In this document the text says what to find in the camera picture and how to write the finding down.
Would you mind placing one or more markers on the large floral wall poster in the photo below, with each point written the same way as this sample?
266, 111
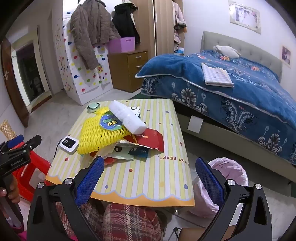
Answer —
245, 16

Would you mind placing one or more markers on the purple plastic basket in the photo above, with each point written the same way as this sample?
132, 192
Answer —
122, 45

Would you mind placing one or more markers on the white plastic bottle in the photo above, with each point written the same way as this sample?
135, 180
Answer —
126, 117

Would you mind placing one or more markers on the white paper tag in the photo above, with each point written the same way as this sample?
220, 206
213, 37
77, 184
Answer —
195, 124

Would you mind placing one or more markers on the brown quilted jacket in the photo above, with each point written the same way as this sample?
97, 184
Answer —
87, 27

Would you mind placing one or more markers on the yellow foam fruit net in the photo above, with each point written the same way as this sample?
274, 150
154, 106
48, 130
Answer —
92, 134

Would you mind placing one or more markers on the red plaid pants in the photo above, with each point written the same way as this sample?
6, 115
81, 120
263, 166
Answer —
129, 222

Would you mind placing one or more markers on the black jacket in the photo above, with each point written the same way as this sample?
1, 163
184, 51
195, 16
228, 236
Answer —
123, 23

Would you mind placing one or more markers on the wooden wardrobe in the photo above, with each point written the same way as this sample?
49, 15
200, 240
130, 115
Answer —
161, 27

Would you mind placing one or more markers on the hanging clothes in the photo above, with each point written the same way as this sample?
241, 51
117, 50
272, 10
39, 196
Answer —
179, 18

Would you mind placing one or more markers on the red plastic stool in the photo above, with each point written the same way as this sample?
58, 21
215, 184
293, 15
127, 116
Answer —
30, 171

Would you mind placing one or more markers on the gold mesh roll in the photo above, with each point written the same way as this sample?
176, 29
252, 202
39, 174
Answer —
7, 129

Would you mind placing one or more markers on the pink trash bag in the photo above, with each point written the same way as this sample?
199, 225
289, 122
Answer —
231, 169

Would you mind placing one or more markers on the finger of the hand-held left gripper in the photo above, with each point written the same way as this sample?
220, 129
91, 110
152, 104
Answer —
30, 141
15, 140

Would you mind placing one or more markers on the white polka dot cabinet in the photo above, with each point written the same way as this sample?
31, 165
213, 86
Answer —
87, 81

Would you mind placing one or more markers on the brown wooden door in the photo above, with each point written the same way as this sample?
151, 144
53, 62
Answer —
11, 88

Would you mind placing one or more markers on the small wall poster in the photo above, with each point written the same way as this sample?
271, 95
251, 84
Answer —
286, 55

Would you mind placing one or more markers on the green floor mat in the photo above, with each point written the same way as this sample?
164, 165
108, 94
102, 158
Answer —
136, 96

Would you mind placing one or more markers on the striped tablecloth table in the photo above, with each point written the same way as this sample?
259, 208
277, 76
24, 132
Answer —
150, 176

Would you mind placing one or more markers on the folded checked cloth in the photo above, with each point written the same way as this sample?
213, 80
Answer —
217, 75

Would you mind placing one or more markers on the person's left hand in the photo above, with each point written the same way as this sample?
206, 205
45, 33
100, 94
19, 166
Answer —
11, 191

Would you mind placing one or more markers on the black blue small packet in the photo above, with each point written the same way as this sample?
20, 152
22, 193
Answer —
138, 151

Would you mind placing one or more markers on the white digital timer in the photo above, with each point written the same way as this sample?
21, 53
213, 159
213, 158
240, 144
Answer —
68, 143

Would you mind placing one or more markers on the red snack packet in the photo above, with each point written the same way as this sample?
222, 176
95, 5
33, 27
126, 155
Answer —
150, 139

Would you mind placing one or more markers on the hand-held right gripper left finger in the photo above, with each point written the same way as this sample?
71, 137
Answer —
92, 178

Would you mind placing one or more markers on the wooden drawer cabinet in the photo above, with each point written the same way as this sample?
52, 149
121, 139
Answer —
120, 71

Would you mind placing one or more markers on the white pillow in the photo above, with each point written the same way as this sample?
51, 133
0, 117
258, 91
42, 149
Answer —
227, 51

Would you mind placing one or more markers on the green white packet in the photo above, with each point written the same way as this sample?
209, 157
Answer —
122, 156

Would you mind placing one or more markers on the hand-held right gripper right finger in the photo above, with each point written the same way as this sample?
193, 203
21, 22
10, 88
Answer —
209, 180

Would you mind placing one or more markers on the round green metal tin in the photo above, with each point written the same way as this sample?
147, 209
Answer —
93, 107

